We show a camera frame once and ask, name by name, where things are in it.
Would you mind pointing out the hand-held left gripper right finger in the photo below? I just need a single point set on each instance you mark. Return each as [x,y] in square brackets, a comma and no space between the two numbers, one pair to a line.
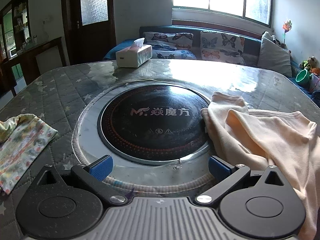
[218,167]

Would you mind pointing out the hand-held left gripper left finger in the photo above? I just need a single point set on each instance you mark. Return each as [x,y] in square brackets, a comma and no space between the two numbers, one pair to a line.
[101,168]

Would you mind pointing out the cream sweatshirt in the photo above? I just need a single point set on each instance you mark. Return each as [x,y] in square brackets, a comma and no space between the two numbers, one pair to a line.
[262,135]

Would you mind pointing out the round black induction cooktop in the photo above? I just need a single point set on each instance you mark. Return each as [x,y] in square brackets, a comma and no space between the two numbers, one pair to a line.
[155,130]

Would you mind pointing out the floral patterned cloth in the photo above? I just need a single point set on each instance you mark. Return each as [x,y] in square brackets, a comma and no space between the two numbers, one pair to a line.
[22,150]

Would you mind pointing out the white tissue box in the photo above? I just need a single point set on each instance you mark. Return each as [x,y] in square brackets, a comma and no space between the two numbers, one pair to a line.
[132,56]

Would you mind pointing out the blue sofa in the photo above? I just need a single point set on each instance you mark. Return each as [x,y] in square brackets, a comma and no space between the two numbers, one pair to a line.
[117,48]

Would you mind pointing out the butterfly print cushion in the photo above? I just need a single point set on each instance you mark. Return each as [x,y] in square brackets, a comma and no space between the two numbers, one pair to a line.
[220,45]
[170,40]

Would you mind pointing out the green bowl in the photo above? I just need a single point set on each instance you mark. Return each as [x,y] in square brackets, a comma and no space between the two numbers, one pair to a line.
[302,77]

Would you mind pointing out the grey pillow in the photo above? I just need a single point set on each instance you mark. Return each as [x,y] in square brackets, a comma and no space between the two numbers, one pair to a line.
[272,55]

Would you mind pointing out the dark wooden door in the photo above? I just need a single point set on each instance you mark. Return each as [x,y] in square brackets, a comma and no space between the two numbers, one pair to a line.
[95,42]

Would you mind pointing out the clear plastic storage box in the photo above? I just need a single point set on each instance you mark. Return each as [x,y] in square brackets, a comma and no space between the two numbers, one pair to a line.
[315,82]

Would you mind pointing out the dark wooden sideboard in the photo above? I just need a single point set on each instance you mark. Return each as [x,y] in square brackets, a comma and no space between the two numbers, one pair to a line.
[50,47]

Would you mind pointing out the orange toy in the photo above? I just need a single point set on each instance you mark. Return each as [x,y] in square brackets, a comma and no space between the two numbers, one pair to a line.
[316,70]

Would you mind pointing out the black and white plush toy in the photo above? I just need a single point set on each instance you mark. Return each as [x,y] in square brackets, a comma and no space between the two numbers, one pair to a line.
[277,41]

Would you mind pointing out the brown stuffed toy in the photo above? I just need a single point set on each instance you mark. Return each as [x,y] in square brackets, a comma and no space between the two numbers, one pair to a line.
[311,61]

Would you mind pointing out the colourful pinwheel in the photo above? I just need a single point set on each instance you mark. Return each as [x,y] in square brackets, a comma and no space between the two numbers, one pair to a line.
[287,26]

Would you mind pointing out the dark wooden display cabinet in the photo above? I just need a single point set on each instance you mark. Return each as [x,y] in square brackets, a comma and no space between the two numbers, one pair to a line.
[21,17]

